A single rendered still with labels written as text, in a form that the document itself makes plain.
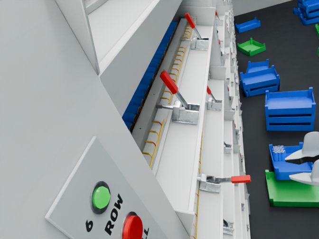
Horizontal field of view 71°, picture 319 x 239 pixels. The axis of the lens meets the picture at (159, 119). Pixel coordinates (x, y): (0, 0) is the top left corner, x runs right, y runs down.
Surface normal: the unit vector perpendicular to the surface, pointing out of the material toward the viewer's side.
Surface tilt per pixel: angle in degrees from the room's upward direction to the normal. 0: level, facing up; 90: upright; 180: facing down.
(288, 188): 0
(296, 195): 0
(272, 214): 0
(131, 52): 109
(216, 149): 19
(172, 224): 90
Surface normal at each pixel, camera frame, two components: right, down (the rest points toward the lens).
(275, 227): -0.33, -0.75
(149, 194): 0.92, -0.12
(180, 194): -0.02, -0.75
